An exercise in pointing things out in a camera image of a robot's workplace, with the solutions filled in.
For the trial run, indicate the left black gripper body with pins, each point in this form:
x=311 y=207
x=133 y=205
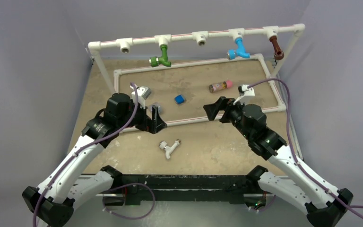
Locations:
x=141 y=122

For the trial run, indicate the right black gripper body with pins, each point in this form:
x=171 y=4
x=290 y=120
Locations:
x=232 y=112

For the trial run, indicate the white water faucet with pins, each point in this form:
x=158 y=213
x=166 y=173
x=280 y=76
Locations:
x=169 y=149

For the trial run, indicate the white pvc pipe frame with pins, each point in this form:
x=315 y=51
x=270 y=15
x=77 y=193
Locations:
x=287 y=36

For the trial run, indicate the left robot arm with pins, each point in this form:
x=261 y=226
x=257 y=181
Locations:
x=54 y=200

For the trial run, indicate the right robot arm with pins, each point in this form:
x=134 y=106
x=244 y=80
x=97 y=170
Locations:
x=321 y=202

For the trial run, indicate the blue water faucet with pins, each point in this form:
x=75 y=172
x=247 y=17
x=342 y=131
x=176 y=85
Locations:
x=239 y=52

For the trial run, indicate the green water faucet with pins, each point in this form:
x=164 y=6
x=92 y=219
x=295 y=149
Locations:
x=161 y=60

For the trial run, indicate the brown water faucet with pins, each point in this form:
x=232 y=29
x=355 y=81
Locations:
x=278 y=52

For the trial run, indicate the clear plastic cup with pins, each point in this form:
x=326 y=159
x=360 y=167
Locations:
x=158 y=108

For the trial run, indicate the pink capped bottle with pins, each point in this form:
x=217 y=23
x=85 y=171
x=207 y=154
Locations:
x=216 y=87

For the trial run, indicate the blue cube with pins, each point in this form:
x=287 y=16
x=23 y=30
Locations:
x=179 y=99

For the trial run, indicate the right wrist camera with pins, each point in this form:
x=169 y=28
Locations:
x=246 y=94

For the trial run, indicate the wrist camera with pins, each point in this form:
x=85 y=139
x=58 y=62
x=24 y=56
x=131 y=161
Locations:
x=246 y=94
x=142 y=94

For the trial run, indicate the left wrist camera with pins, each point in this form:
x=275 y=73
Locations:
x=142 y=94

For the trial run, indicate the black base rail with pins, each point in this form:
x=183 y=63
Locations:
x=208 y=188

